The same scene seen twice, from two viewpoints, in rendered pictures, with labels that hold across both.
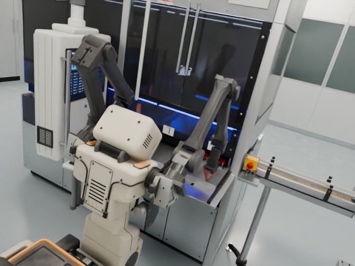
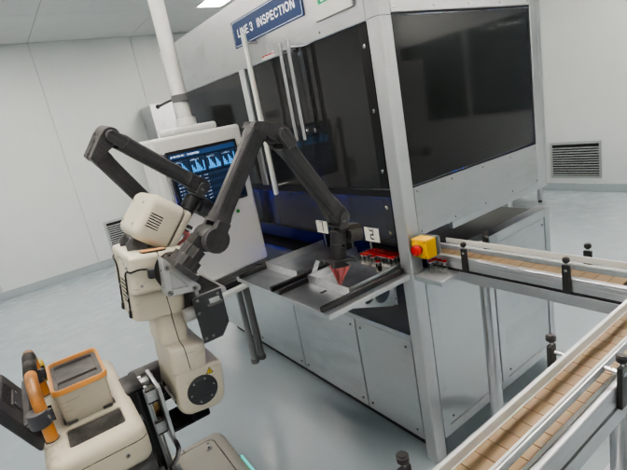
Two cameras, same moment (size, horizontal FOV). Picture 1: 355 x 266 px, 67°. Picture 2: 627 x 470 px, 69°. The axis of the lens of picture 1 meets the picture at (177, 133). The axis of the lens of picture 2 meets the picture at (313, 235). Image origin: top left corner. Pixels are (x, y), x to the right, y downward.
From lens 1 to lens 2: 106 cm
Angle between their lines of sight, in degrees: 33
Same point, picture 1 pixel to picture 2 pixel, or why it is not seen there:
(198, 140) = (216, 209)
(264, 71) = (383, 94)
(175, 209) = (366, 350)
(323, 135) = not seen: outside the picture
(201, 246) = (413, 410)
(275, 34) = (373, 34)
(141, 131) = (142, 211)
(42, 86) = not seen: hidden behind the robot
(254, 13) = (344, 20)
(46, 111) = not seen: hidden behind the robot
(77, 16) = (181, 114)
